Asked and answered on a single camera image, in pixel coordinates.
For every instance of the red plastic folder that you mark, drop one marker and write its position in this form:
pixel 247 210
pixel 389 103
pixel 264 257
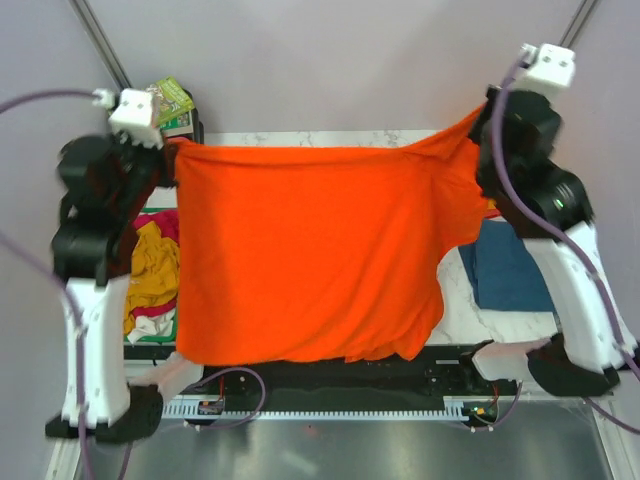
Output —
pixel 492 210

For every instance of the dark green book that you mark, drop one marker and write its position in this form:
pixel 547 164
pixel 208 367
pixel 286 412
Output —
pixel 180 126

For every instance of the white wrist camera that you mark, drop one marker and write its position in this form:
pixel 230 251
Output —
pixel 548 70
pixel 133 112

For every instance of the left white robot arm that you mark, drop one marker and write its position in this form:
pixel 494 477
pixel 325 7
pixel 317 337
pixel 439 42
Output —
pixel 92 258

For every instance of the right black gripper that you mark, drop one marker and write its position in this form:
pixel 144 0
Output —
pixel 478 129

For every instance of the right aluminium corner post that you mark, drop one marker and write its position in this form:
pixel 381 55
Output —
pixel 578 23

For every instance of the orange t shirt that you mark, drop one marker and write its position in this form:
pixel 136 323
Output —
pixel 305 254

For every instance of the green plastic bin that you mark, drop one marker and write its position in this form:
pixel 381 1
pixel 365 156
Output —
pixel 151 301

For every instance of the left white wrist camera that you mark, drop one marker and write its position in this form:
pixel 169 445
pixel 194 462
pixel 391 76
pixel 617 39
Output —
pixel 133 112

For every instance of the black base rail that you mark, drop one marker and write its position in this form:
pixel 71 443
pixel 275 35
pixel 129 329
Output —
pixel 389 384

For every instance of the white slotted cable duct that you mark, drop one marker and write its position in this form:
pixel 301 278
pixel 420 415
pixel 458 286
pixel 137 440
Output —
pixel 201 408

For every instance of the magenta t shirt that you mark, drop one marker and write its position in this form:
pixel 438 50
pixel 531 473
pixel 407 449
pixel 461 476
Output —
pixel 167 220

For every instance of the light green book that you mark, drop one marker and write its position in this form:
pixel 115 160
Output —
pixel 170 100

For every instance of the yellow t shirt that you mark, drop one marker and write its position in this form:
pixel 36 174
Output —
pixel 154 280

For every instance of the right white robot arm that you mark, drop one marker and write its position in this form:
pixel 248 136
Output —
pixel 550 212

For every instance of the black pink drawer unit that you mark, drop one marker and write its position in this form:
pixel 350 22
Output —
pixel 197 125

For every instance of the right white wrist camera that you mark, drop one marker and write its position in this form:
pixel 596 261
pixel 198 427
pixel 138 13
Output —
pixel 548 70

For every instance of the aluminium corner post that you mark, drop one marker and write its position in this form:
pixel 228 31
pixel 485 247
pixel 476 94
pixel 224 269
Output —
pixel 96 33
pixel 578 23

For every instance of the folded blue t shirt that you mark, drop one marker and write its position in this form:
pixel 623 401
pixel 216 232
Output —
pixel 502 274

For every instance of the left aluminium corner post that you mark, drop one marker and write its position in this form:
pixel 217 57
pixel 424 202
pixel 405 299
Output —
pixel 96 33

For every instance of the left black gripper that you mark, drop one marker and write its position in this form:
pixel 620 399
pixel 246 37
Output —
pixel 164 157

